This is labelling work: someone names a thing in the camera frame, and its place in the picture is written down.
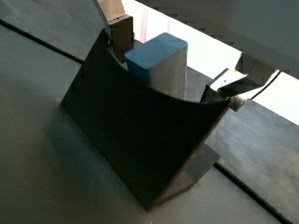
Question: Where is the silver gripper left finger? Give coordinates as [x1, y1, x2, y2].
[93, 0, 135, 63]

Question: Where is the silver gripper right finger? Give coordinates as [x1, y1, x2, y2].
[201, 53, 277, 111]

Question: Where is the light blue rectangular block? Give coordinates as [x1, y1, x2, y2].
[126, 32, 189, 100]

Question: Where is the black curved fixture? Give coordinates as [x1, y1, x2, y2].
[62, 32, 230, 210]

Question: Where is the black cable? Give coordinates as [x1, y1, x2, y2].
[249, 70, 284, 101]

